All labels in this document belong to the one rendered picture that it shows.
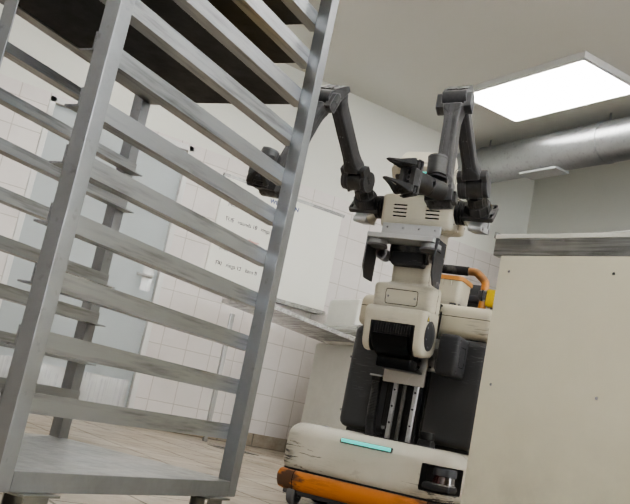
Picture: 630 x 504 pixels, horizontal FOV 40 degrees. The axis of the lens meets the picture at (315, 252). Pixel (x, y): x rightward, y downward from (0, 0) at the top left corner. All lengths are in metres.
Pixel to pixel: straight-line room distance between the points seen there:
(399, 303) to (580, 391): 1.00
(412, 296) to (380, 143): 4.58
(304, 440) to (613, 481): 1.23
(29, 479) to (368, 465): 1.79
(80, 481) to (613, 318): 1.36
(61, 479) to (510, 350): 1.36
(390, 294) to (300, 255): 3.92
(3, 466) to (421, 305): 2.00
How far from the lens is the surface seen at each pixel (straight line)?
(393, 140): 7.65
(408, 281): 3.11
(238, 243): 1.71
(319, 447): 3.04
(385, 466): 2.94
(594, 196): 8.19
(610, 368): 2.23
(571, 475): 2.24
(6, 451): 1.29
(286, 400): 6.95
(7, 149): 1.83
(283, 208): 1.82
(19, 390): 1.28
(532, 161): 7.33
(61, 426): 2.04
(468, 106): 2.71
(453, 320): 3.27
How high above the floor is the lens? 0.30
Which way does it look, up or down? 11 degrees up
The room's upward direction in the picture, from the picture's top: 12 degrees clockwise
